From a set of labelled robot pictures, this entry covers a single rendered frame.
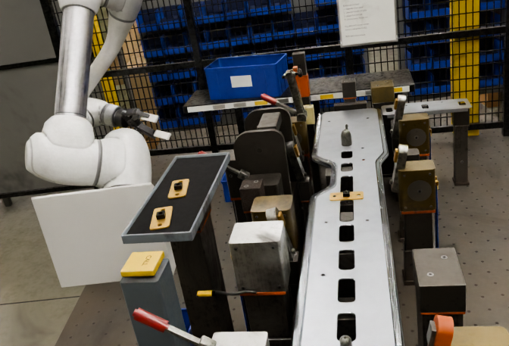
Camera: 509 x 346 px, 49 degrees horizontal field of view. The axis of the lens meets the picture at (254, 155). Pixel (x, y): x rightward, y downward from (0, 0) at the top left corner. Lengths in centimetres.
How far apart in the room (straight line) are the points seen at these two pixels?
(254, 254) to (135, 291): 24
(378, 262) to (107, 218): 87
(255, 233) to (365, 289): 23
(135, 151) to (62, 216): 31
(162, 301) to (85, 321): 74
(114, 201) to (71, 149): 24
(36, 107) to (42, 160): 214
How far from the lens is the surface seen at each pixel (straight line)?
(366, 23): 230
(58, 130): 182
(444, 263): 111
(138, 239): 107
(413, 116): 178
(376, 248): 121
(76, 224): 176
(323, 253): 121
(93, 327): 168
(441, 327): 86
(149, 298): 99
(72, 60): 191
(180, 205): 114
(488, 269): 168
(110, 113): 231
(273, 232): 109
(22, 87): 393
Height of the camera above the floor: 166
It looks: 23 degrees down
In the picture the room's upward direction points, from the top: 9 degrees counter-clockwise
